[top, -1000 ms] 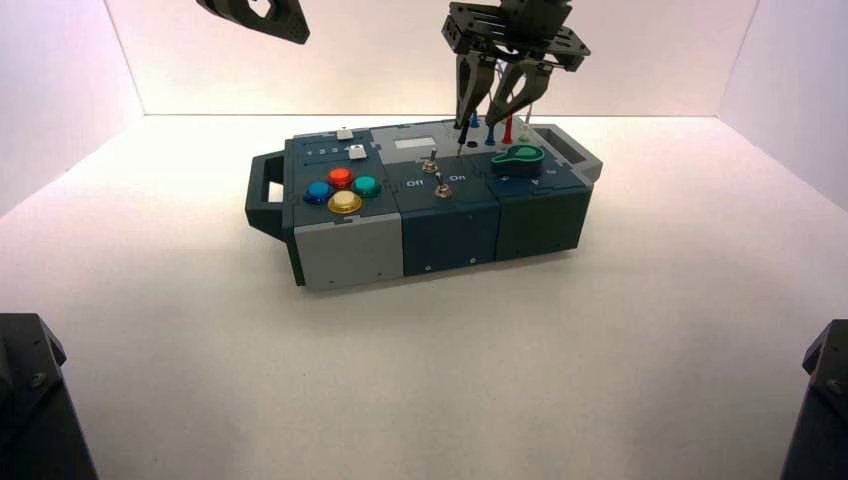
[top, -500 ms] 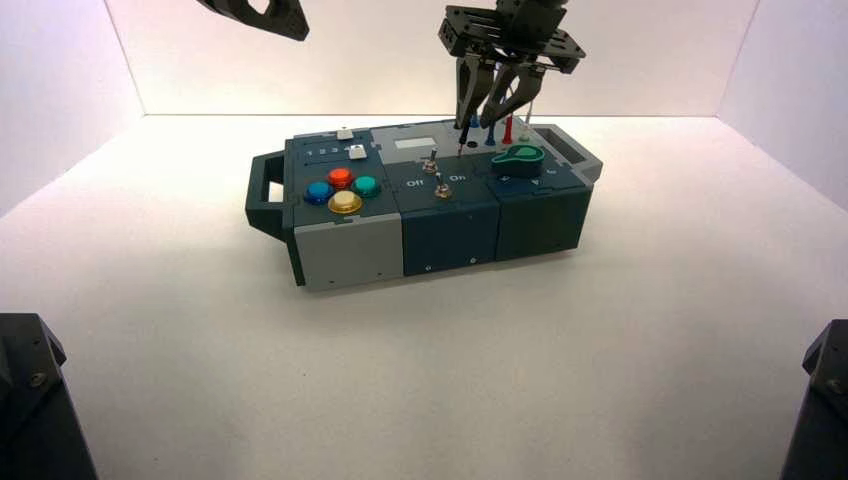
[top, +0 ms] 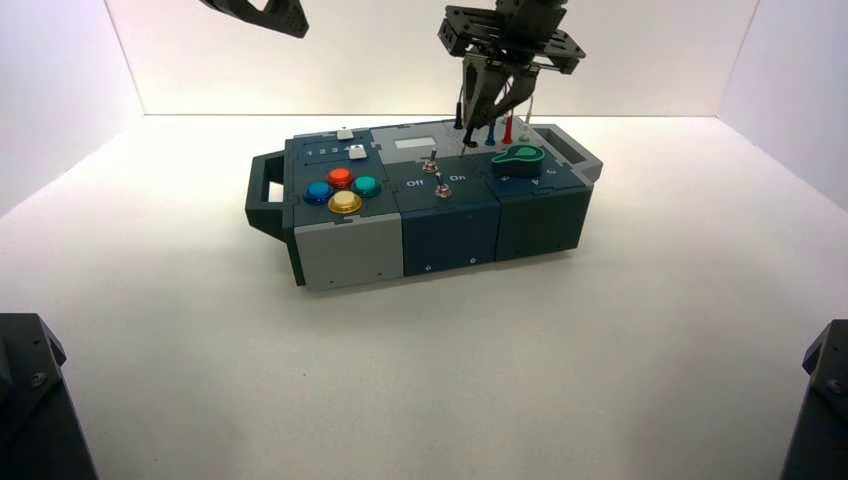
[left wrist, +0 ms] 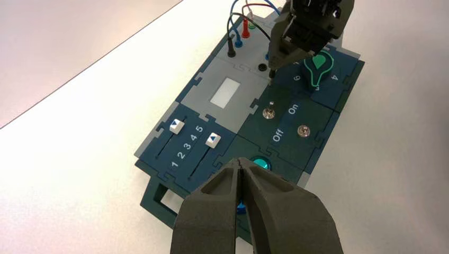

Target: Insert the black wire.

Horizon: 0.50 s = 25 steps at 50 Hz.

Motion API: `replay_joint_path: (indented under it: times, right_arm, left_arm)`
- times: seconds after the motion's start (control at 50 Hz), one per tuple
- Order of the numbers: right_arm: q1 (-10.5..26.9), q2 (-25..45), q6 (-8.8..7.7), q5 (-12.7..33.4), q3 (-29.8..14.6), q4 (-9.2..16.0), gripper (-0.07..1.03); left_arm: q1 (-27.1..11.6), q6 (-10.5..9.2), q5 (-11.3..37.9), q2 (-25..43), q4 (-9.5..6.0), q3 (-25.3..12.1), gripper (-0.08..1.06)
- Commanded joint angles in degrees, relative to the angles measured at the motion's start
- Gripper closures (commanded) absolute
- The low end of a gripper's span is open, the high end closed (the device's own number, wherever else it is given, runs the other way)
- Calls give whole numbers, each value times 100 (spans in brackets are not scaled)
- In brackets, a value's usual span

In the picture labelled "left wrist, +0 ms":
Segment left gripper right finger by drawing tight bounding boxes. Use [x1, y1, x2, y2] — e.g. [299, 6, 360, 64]
[240, 158, 345, 254]

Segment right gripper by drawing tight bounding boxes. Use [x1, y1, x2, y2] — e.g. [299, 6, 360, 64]
[268, 0, 355, 71]

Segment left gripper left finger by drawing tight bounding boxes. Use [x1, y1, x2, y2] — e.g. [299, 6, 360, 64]
[170, 158, 241, 254]

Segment black jumper wire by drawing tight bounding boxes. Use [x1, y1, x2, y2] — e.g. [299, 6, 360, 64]
[226, 12, 279, 80]

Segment green rotary knob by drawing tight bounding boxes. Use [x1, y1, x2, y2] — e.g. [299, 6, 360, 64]
[303, 51, 334, 93]

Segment green push button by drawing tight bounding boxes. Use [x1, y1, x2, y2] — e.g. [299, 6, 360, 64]
[250, 156, 273, 172]

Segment white display window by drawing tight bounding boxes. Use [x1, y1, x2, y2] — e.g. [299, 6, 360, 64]
[209, 77, 242, 109]

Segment white slider knob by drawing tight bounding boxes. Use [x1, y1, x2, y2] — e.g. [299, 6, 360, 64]
[169, 119, 186, 134]
[204, 132, 222, 149]

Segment blue grey control box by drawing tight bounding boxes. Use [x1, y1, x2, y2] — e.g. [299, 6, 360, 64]
[134, 6, 366, 247]

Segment white wire green plugs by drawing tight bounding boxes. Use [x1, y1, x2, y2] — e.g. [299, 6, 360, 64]
[244, 0, 259, 31]

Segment red jumper wire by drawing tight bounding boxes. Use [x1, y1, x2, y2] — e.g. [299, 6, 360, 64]
[241, 0, 281, 40]

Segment blue jumper wire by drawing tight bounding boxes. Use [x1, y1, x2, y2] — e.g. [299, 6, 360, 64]
[226, 0, 282, 62]

